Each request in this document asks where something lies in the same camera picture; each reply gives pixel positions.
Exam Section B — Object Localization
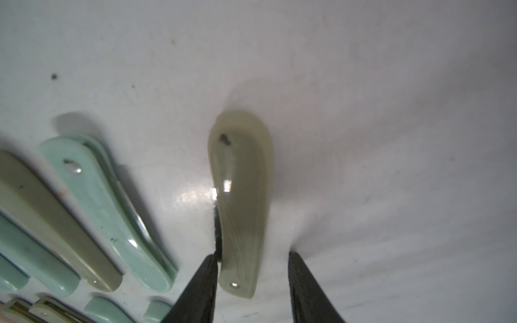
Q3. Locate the large olive knife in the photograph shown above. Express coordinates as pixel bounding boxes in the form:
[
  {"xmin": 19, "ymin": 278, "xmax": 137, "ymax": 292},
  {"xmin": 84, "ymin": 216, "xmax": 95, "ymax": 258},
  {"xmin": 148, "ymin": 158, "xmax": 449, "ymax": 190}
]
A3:
[{"xmin": 207, "ymin": 110, "xmax": 275, "ymax": 299}]

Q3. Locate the mint folding fruit knife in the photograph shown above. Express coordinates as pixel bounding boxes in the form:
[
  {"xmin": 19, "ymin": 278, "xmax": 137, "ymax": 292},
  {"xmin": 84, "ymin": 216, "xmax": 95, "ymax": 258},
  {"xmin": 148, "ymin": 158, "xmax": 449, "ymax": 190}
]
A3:
[
  {"xmin": 1, "ymin": 216, "xmax": 80, "ymax": 297},
  {"xmin": 39, "ymin": 134, "xmax": 177, "ymax": 293},
  {"xmin": 1, "ymin": 255, "xmax": 30, "ymax": 292}
]

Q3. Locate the olive green folding fruit knife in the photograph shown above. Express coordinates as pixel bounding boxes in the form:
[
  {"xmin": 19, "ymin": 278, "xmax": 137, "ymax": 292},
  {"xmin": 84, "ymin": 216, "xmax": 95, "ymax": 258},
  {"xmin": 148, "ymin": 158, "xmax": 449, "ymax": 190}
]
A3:
[{"xmin": 1, "ymin": 150, "xmax": 123, "ymax": 292}]

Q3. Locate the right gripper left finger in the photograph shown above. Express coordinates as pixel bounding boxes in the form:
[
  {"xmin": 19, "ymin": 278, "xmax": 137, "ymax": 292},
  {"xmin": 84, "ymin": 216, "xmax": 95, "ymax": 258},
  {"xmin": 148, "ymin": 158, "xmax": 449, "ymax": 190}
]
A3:
[{"xmin": 162, "ymin": 254, "xmax": 218, "ymax": 323}]

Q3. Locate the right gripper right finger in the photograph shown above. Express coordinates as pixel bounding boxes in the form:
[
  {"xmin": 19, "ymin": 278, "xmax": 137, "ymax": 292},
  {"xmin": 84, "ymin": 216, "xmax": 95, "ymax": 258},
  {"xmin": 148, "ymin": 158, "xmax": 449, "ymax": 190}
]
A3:
[{"xmin": 288, "ymin": 251, "xmax": 345, "ymax": 323}]

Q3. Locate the mint knife bottom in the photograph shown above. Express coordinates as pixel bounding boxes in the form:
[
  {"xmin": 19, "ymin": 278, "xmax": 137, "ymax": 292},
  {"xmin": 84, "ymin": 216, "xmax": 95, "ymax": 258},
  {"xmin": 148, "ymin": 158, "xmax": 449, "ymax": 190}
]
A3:
[{"xmin": 144, "ymin": 300, "xmax": 172, "ymax": 323}]

